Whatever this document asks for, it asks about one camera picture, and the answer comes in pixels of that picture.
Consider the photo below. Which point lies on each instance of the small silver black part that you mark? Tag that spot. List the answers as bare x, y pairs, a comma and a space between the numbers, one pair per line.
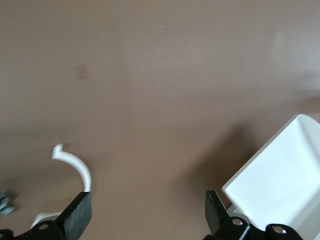
6, 203

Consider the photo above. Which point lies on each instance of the white square tray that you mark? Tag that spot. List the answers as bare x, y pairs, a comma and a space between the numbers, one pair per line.
270, 175

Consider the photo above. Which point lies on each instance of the white curved plastic arc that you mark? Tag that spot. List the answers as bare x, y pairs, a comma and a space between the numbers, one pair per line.
77, 162

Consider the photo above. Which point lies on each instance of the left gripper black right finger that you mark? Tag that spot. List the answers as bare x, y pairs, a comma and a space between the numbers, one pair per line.
215, 215

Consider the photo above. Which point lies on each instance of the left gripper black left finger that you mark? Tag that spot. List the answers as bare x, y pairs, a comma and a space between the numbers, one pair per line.
75, 215

